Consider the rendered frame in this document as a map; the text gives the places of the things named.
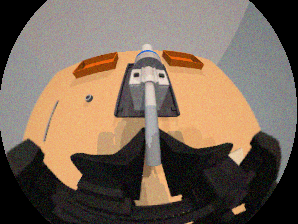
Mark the orange rectangular tray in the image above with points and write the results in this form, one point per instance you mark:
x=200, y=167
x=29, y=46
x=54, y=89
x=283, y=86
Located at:
x=181, y=59
x=96, y=64

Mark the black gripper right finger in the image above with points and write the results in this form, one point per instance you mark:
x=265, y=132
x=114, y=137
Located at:
x=180, y=161

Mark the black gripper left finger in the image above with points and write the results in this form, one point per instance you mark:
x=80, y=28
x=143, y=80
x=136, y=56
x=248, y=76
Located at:
x=125, y=165

